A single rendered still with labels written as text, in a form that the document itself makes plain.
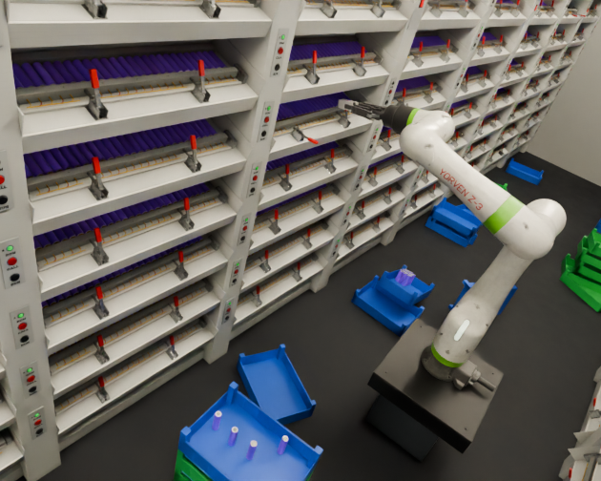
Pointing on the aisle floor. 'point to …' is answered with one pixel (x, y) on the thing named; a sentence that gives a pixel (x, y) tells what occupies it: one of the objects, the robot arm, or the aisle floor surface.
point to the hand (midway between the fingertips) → (347, 105)
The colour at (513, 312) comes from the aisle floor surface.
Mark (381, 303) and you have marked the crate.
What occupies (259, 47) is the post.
